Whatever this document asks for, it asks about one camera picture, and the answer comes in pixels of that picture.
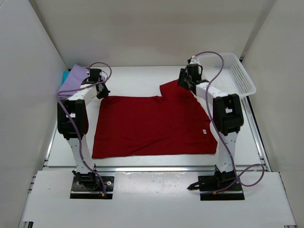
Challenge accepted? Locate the lavender t shirt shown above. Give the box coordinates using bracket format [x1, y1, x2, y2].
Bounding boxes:
[57, 64, 90, 101]

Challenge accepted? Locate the white plastic basket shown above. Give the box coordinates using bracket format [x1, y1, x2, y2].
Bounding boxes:
[197, 53, 257, 98]

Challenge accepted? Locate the teal t shirt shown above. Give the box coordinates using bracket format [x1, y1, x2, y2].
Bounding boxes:
[61, 71, 70, 84]

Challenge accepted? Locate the red t shirt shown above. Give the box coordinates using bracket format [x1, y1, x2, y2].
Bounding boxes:
[92, 81, 217, 159]

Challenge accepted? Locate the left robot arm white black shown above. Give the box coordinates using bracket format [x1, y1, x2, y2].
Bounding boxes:
[56, 65, 112, 194]

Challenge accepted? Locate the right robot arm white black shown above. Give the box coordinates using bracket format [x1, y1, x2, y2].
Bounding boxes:
[177, 63, 244, 191]

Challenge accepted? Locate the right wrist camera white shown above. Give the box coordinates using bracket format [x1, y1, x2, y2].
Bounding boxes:
[187, 56, 199, 64]

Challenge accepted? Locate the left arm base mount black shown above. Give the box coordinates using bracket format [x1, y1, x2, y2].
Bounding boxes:
[70, 174, 114, 200]

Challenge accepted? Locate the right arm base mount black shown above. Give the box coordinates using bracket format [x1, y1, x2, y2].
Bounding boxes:
[187, 175, 245, 201]

